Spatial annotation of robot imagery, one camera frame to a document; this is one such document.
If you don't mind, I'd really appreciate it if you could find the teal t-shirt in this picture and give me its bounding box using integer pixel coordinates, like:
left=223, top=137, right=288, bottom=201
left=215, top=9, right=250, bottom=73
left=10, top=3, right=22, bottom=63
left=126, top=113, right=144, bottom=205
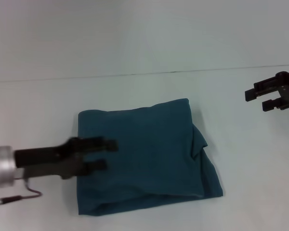
left=76, top=98, right=224, bottom=217

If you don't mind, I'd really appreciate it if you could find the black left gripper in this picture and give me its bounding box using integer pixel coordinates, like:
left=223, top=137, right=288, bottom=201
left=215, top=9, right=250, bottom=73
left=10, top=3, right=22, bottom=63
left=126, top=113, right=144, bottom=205
left=14, top=136, right=118, bottom=180

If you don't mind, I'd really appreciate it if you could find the dark left arm cable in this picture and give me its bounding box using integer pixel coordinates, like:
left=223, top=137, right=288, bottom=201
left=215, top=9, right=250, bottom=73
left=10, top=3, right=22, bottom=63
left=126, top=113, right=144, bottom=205
left=0, top=177, right=43, bottom=205

